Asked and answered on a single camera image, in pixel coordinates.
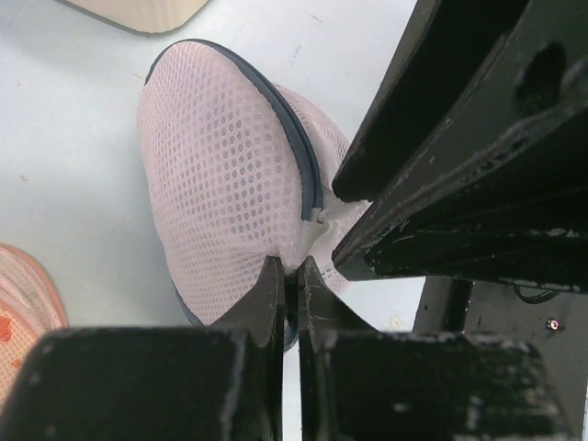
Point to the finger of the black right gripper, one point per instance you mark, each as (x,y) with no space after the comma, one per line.
(443,45)

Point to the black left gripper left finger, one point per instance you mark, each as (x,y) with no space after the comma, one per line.
(221,382)

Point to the floral peach mesh laundry bag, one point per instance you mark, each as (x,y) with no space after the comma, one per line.
(30,308)

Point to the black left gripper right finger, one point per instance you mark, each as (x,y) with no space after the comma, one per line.
(358,383)

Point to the cream perforated plastic basket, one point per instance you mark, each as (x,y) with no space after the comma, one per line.
(141,16)

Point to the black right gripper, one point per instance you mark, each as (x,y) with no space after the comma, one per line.
(498,193)

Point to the white mesh laundry bag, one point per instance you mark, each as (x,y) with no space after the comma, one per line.
(239,169)

